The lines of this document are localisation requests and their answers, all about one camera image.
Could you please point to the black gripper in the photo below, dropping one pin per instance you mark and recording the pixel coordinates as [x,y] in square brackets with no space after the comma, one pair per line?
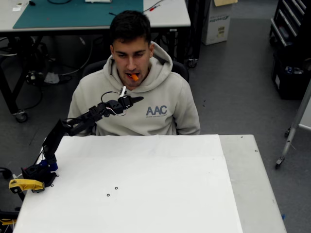
[128,101]

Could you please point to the orange carrot piece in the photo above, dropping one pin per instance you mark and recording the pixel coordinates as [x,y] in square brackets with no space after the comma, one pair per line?
[135,77]

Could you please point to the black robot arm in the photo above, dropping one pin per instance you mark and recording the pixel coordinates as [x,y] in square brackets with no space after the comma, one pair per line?
[52,138]

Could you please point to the man in beige hoodie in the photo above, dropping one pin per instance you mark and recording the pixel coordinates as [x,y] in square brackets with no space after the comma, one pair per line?
[155,97]

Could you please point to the black office chair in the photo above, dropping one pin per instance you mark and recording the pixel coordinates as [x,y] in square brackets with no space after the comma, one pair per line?
[92,68]

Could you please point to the white table cloth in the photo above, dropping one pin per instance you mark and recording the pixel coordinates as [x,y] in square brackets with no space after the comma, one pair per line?
[145,174]

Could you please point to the white rag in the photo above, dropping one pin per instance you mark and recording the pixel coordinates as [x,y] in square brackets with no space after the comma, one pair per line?
[51,78]

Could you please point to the white workbench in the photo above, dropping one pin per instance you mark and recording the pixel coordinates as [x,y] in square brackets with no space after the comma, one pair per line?
[170,14]

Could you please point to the red screwdriver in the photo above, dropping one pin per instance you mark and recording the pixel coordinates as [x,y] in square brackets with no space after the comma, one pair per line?
[152,9]

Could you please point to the green cutting mat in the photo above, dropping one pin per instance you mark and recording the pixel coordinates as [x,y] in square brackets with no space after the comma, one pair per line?
[73,14]

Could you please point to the white cardboard box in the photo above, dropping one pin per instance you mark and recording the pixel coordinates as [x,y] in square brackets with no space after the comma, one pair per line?
[216,24]

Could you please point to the black chair armrest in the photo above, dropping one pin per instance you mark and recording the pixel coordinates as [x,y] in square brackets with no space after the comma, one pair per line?
[5,171]

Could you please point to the black storage bin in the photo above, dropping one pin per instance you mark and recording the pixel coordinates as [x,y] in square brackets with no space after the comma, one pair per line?
[286,85]

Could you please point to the grey metal stand leg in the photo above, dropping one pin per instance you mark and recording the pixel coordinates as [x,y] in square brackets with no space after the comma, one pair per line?
[295,121]

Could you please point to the black tool cart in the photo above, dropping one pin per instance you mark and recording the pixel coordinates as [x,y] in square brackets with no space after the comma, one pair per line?
[286,19]

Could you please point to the black and yellow clamp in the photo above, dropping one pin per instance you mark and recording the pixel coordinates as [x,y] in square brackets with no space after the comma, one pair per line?
[8,214]

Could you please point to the blue tape scrap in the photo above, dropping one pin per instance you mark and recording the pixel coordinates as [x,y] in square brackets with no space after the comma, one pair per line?
[282,216]

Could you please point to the white gripper camera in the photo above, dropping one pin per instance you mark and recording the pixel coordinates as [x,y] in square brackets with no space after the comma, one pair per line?
[123,91]

